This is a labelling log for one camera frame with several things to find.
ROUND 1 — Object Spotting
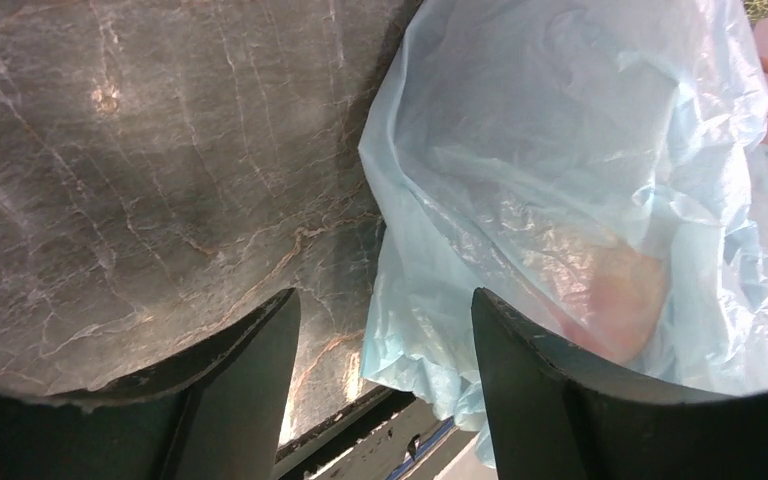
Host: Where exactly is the light blue plastic bag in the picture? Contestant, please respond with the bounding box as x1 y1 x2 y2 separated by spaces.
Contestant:
359 1 768 467

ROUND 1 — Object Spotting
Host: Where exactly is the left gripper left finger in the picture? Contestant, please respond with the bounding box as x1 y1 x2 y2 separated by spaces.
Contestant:
0 289 301 479

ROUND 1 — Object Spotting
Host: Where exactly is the pink fake peach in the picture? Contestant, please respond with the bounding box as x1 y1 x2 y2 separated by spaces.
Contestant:
560 244 667 364

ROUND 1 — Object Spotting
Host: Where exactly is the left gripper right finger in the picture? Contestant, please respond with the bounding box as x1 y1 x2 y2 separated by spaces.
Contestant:
471 288 768 479

